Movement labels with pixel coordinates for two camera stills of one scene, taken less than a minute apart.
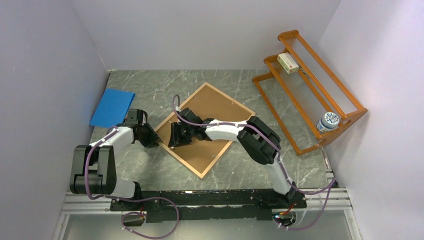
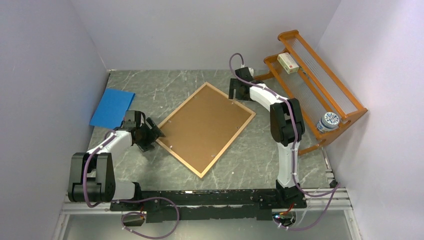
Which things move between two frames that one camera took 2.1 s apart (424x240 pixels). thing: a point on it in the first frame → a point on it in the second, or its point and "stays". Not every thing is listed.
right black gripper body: (181, 135) → (235, 85)
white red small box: (288, 63) stays
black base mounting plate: (193, 205) stays
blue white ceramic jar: (330, 121) stays
